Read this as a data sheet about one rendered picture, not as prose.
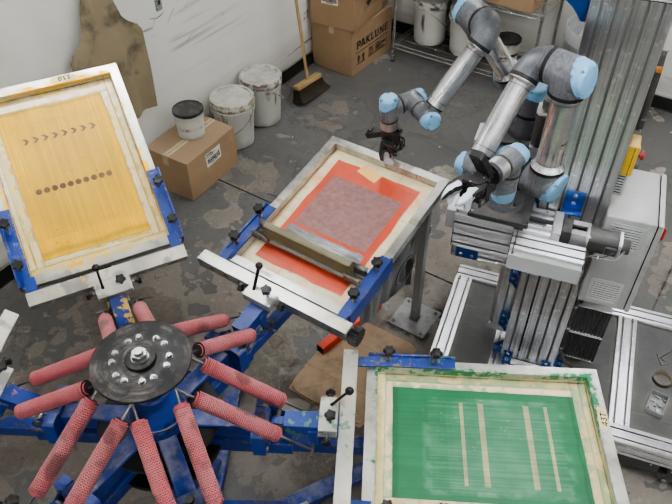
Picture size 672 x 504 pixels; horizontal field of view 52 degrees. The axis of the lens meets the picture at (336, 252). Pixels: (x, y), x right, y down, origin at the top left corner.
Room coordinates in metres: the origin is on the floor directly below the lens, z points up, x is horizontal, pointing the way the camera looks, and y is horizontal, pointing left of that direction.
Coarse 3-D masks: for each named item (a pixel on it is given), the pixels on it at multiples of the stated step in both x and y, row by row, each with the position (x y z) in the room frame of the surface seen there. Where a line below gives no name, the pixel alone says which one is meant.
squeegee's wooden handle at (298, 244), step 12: (264, 228) 2.03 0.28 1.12; (276, 228) 2.02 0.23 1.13; (276, 240) 2.01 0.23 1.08; (288, 240) 1.97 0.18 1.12; (300, 240) 1.95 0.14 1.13; (300, 252) 1.94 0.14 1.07; (312, 252) 1.90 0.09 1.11; (324, 252) 1.88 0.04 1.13; (324, 264) 1.88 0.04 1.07; (336, 264) 1.84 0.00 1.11; (348, 264) 1.82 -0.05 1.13
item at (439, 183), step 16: (336, 144) 2.55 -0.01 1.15; (352, 144) 2.54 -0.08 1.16; (320, 160) 2.46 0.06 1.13; (368, 160) 2.46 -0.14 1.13; (304, 176) 2.36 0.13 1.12; (416, 176) 2.33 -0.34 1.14; (432, 176) 2.31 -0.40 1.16; (288, 192) 2.28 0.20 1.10; (432, 192) 2.22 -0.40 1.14; (432, 208) 2.16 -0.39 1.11; (416, 224) 2.05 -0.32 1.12; (400, 240) 1.98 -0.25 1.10; (240, 256) 1.96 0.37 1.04; (272, 272) 1.87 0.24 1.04; (288, 288) 1.79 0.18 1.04; (304, 288) 1.78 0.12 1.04; (320, 304) 1.71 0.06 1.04; (336, 304) 1.70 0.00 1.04
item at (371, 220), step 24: (384, 192) 2.27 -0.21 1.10; (408, 192) 2.26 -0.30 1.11; (360, 216) 2.15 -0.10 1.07; (384, 216) 2.14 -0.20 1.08; (336, 240) 2.03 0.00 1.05; (360, 240) 2.03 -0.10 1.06; (384, 240) 2.02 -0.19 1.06; (312, 264) 1.92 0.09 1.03; (360, 264) 1.91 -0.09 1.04; (336, 288) 1.80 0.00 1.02
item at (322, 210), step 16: (336, 176) 2.39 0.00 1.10; (352, 176) 2.38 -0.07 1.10; (320, 192) 2.30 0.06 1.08; (336, 192) 2.30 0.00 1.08; (352, 192) 2.29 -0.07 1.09; (304, 208) 2.22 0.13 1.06; (320, 208) 2.21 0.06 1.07; (336, 208) 2.20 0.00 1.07; (288, 224) 2.14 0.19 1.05; (304, 224) 2.13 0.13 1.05; (320, 224) 2.12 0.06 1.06; (336, 224) 2.12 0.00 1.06; (272, 256) 1.98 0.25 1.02; (288, 256) 1.97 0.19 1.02
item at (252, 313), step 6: (252, 306) 1.68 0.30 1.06; (258, 306) 1.67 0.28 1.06; (246, 312) 1.65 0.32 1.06; (252, 312) 1.65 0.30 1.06; (258, 312) 1.65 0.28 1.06; (264, 312) 1.66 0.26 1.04; (240, 318) 1.63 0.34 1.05; (246, 318) 1.63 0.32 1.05; (252, 318) 1.62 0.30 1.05; (258, 318) 1.63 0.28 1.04; (234, 324) 1.60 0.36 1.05; (240, 324) 1.60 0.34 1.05; (246, 324) 1.60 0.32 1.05; (252, 324) 1.60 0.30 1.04; (258, 324) 1.63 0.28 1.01; (234, 330) 1.60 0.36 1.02
